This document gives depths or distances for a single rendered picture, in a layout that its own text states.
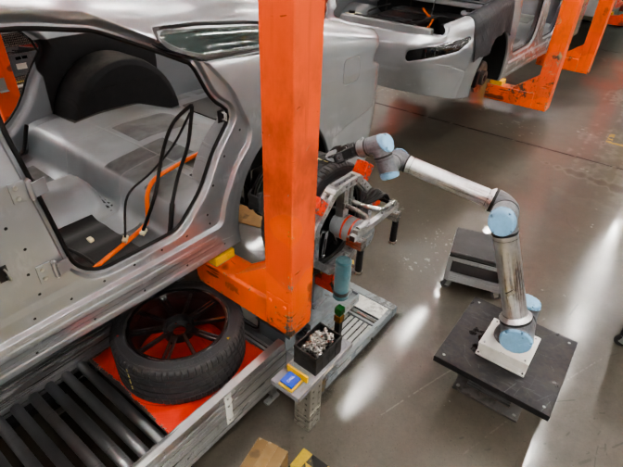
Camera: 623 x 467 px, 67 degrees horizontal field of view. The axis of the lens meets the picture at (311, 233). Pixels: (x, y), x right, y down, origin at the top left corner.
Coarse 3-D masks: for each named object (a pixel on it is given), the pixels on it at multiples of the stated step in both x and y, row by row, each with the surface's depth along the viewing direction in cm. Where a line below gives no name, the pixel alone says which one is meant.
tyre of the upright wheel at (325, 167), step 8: (320, 152) 255; (320, 160) 242; (328, 160) 243; (320, 168) 237; (328, 168) 236; (336, 168) 238; (344, 168) 245; (352, 168) 252; (320, 176) 232; (328, 176) 235; (336, 176) 241; (320, 184) 232; (320, 192) 234; (360, 192) 269; (360, 200) 274; (264, 240) 248; (312, 272) 261
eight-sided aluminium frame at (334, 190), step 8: (344, 176) 242; (352, 176) 244; (360, 176) 243; (336, 184) 236; (344, 184) 235; (352, 184) 241; (360, 184) 250; (368, 184) 255; (328, 192) 231; (336, 192) 230; (328, 200) 230; (328, 208) 231; (360, 208) 271; (320, 216) 229; (360, 216) 274; (320, 224) 231; (344, 248) 274; (352, 248) 272; (336, 256) 269; (352, 256) 274; (320, 264) 246; (328, 264) 263; (328, 272) 257
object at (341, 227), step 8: (336, 216) 250; (344, 216) 248; (352, 216) 249; (336, 224) 247; (344, 224) 245; (352, 224) 243; (336, 232) 248; (344, 232) 245; (352, 232) 242; (368, 232) 243; (344, 240) 249; (368, 240) 247
